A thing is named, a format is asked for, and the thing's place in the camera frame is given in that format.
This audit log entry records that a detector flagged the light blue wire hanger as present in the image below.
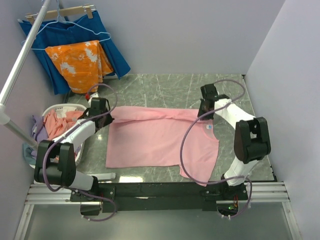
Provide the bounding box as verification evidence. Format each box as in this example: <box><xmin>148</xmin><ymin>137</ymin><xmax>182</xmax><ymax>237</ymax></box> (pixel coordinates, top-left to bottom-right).
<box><xmin>20</xmin><ymin>0</ymin><xmax>112</xmax><ymax>51</ymax></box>

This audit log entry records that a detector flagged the black base beam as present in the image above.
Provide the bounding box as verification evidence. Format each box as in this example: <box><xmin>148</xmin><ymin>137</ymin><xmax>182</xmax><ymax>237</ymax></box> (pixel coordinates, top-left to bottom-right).
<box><xmin>70</xmin><ymin>182</ymin><xmax>248</xmax><ymax>213</ymax></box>

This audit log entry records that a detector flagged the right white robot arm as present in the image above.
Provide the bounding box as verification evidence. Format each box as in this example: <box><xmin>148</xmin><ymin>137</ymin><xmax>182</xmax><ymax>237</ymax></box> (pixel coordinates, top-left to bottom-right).
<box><xmin>197</xmin><ymin>83</ymin><xmax>271</xmax><ymax>200</ymax></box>

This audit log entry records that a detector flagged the orange tie-dye cloth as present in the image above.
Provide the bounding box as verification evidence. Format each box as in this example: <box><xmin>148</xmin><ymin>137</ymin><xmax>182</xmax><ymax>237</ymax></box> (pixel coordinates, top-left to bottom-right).
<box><xmin>45</xmin><ymin>40</ymin><xmax>114</xmax><ymax>94</ymax></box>

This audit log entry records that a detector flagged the pink t-shirt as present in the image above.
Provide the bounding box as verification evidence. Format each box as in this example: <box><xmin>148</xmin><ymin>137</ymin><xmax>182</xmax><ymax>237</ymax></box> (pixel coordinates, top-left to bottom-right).
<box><xmin>105</xmin><ymin>106</ymin><xmax>219</xmax><ymax>186</ymax></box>

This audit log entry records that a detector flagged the salmon orange t-shirt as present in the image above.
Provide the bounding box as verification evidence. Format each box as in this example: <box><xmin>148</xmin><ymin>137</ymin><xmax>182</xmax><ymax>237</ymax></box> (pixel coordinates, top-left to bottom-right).
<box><xmin>42</xmin><ymin>109</ymin><xmax>87</xmax><ymax>161</ymax></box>

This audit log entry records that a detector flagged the wooden clip hanger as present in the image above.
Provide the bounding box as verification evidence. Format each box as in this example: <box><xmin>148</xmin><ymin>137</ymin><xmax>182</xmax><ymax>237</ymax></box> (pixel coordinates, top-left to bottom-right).
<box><xmin>25</xmin><ymin>4</ymin><xmax>97</xmax><ymax>24</ymax></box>

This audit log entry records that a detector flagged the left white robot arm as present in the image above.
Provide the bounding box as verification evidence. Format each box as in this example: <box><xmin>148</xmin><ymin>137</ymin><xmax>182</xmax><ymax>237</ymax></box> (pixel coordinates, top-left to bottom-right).
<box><xmin>34</xmin><ymin>97</ymin><xmax>114</xmax><ymax>201</ymax></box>

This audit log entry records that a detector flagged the silver clothes rack pole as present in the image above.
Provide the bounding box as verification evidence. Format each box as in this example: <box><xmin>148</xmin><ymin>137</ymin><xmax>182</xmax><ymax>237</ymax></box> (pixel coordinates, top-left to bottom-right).
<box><xmin>0</xmin><ymin>0</ymin><xmax>51</xmax><ymax>150</ymax></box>

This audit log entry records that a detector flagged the white laundry basket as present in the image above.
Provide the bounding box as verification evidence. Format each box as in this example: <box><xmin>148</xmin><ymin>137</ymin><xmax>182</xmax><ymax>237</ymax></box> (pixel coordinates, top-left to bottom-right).
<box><xmin>22</xmin><ymin>103</ymin><xmax>86</xmax><ymax>169</ymax></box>

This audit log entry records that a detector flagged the lavender garment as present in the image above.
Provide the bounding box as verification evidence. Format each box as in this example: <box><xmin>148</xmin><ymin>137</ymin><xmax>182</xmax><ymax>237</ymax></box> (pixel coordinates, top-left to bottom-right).
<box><xmin>30</xmin><ymin>114</ymin><xmax>49</xmax><ymax>151</ymax></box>

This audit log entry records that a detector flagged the grey blue garment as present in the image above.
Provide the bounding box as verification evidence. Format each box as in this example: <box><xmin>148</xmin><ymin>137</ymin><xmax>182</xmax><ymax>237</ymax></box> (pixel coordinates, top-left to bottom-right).
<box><xmin>22</xmin><ymin>143</ymin><xmax>37</xmax><ymax>167</ymax></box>

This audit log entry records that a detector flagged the aluminium rail frame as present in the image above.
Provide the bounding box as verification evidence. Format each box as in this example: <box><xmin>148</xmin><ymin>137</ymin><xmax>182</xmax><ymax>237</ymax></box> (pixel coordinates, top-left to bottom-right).
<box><xmin>14</xmin><ymin>182</ymin><xmax>302</xmax><ymax>240</ymax></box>

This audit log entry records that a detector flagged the blue pleated skirt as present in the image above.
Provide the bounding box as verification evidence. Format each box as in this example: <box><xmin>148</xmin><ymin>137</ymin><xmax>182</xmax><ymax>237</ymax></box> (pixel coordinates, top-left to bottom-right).
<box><xmin>32</xmin><ymin>11</ymin><xmax>131</xmax><ymax>95</ymax></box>

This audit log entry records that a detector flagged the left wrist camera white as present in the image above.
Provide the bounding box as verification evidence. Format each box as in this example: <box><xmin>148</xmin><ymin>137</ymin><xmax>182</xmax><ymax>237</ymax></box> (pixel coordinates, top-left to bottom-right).
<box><xmin>85</xmin><ymin>92</ymin><xmax>100</xmax><ymax>105</ymax></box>

